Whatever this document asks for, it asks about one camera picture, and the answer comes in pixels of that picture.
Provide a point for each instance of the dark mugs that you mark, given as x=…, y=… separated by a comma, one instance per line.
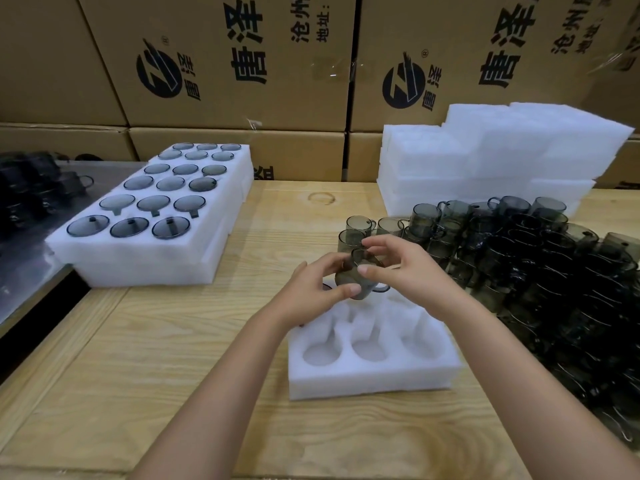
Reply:
x=30, y=194

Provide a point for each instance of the stainless steel table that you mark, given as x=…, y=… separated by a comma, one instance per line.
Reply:
x=25, y=279

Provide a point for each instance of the stack of white foam trays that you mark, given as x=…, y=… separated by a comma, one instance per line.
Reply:
x=475, y=154

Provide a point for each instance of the black round object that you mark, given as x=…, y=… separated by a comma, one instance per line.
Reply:
x=89, y=157

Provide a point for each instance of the person's left hand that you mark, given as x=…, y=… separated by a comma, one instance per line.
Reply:
x=305, y=294

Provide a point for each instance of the person's right forearm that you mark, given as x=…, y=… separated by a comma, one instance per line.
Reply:
x=540, y=394

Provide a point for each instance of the pile of smoky glass mugs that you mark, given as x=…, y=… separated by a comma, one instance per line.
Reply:
x=550, y=264

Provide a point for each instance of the person's left forearm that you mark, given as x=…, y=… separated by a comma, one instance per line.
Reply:
x=210, y=404

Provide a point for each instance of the person's right hand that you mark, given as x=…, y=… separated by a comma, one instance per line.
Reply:
x=425, y=279

